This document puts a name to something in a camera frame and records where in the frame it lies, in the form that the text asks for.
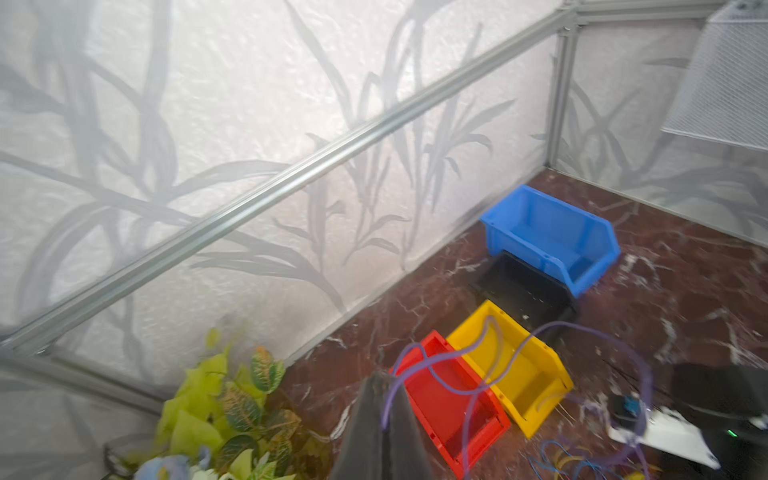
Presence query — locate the red plastic bin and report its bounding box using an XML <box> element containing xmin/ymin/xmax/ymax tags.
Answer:
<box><xmin>405</xmin><ymin>358</ymin><xmax>511</xmax><ymax>479</ymax></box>

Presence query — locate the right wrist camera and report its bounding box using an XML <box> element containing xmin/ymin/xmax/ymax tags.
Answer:
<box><xmin>607</xmin><ymin>394</ymin><xmax>721</xmax><ymax>470</ymax></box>

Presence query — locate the blue plastic bin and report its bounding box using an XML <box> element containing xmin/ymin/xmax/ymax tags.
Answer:
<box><xmin>481</xmin><ymin>185</ymin><xmax>621</xmax><ymax>297</ymax></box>

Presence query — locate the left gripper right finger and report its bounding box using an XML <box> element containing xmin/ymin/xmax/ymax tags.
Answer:
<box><xmin>383</xmin><ymin>387</ymin><xmax>434</xmax><ymax>480</ymax></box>

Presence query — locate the black plastic bin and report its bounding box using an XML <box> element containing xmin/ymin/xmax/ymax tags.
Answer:
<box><xmin>471</xmin><ymin>252</ymin><xmax>581</xmax><ymax>331</ymax></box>

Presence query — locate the yellow plastic bin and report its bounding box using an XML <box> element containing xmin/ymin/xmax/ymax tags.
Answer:
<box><xmin>447</xmin><ymin>300</ymin><xmax>574</xmax><ymax>439</ymax></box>

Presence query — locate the white wire mesh basket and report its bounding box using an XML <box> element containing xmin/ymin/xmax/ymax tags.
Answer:
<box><xmin>662</xmin><ymin>1</ymin><xmax>767</xmax><ymax>151</ymax></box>

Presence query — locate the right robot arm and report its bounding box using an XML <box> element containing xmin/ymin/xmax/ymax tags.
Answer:
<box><xmin>670</xmin><ymin>363</ymin><xmax>767</xmax><ymax>479</ymax></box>

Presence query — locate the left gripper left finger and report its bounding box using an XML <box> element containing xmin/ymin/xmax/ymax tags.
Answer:
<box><xmin>331</xmin><ymin>372</ymin><xmax>384</xmax><ymax>480</ymax></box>

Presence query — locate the artificial plant in vase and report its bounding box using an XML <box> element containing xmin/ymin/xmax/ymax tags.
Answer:
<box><xmin>103</xmin><ymin>329</ymin><xmax>332</xmax><ymax>479</ymax></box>

